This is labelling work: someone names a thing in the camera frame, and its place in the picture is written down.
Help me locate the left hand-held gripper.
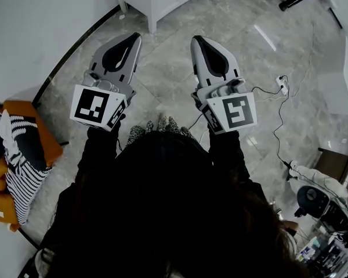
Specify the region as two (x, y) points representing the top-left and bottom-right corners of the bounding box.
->
(69, 32), (142, 132)

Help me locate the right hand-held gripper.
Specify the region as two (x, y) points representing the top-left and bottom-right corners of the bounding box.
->
(190, 35), (258, 135)

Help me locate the person's left forearm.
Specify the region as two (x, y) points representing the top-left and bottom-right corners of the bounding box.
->
(77, 119), (123, 185)

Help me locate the person's right forearm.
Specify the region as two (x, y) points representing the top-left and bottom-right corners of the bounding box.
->
(207, 125), (252, 185)

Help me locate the white power strip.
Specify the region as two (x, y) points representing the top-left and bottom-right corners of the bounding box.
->
(275, 75), (290, 96)

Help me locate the person's spotted skirt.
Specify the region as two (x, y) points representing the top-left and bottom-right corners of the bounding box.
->
(126, 116), (192, 144)

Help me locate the orange sofa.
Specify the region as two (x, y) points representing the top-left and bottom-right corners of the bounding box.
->
(0, 100), (64, 233)

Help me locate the white rectangular cabinet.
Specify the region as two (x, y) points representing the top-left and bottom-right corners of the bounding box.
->
(317, 36), (348, 116)

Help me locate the black white patterned pillow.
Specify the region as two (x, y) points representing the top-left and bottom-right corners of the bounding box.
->
(0, 103), (47, 173)

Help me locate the brown wooden box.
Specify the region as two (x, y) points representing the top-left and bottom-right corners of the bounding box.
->
(317, 147), (348, 184)

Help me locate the person's black top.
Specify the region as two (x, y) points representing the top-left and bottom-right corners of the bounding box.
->
(39, 131), (308, 278)

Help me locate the fine striped pillow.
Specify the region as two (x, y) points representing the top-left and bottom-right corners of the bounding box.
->
(4, 158), (53, 225)

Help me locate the white and black machine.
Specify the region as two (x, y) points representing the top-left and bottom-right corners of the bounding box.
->
(288, 160), (348, 234)

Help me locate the black cable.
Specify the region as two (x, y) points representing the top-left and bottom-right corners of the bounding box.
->
(251, 74), (293, 169)

